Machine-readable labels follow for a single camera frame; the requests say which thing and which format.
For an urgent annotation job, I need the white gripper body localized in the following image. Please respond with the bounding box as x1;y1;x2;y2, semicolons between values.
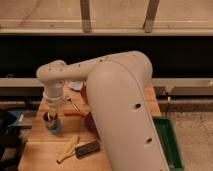
43;82;64;112

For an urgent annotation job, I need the small metal cup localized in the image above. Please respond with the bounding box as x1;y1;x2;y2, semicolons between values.
43;112;58;122

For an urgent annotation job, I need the blue cup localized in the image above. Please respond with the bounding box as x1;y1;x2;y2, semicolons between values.
46;119;61;134

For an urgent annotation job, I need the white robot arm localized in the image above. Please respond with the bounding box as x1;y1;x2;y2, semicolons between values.
36;51;170;171

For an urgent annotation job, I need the small red object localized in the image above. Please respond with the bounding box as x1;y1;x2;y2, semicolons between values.
64;110;87;117

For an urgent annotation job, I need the white crumpled cloth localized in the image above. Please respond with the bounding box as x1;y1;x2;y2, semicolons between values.
68;81;83;91

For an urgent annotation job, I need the orange bowl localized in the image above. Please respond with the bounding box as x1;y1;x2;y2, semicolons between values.
80;84;88;104

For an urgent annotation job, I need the purple bowl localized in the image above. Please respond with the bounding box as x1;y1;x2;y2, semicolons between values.
84;113;98;134

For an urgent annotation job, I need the yellow banana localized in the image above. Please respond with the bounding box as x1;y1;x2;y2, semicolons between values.
56;135;79;163

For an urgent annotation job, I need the black sponge block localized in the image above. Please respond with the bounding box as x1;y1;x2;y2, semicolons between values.
75;141;100;158

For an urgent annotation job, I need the black chair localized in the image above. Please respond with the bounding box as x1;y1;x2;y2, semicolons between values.
0;108;22;171

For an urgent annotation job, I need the green plastic tray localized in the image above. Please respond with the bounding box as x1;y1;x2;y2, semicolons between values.
153;116;184;171

